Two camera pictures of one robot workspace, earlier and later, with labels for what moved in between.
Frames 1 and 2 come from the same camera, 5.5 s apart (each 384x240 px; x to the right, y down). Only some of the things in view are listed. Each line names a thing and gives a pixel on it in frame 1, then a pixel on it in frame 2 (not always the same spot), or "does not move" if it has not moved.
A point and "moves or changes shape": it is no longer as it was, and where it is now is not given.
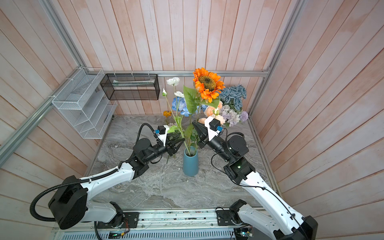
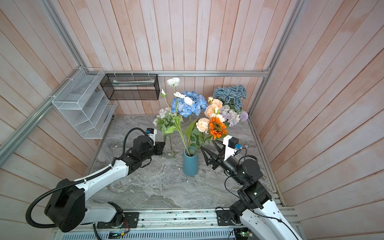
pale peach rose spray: (213, 112) does not move
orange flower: (207, 86) moves or changes shape
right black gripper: (203, 134) -> (219, 160)
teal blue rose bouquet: (233, 96) does not move
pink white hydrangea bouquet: (232, 117) does not move
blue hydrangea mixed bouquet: (178, 103) does not move
